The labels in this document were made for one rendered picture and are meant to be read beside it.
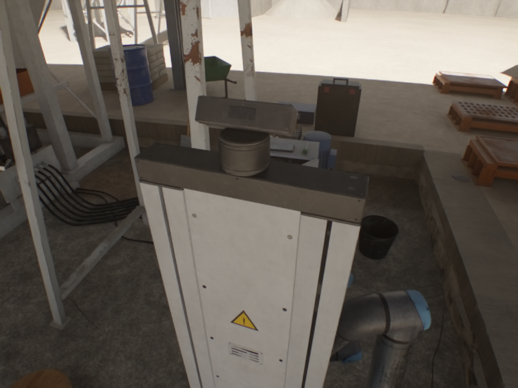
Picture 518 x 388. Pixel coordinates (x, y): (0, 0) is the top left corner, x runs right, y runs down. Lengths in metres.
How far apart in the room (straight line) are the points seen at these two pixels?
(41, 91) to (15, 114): 2.07
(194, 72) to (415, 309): 1.14
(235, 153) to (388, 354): 0.86
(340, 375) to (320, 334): 1.69
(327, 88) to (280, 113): 3.72
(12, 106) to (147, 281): 1.57
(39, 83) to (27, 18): 0.61
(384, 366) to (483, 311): 1.43
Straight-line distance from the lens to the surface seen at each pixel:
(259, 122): 0.42
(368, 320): 0.99
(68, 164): 4.37
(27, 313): 3.01
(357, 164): 4.23
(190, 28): 1.40
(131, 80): 5.70
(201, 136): 1.43
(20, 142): 2.11
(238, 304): 0.63
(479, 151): 4.00
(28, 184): 2.19
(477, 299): 2.53
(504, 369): 2.26
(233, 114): 0.43
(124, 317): 2.64
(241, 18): 2.21
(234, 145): 0.42
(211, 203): 0.49
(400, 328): 1.03
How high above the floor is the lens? 2.00
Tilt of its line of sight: 33 degrees down
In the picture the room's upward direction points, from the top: straight up
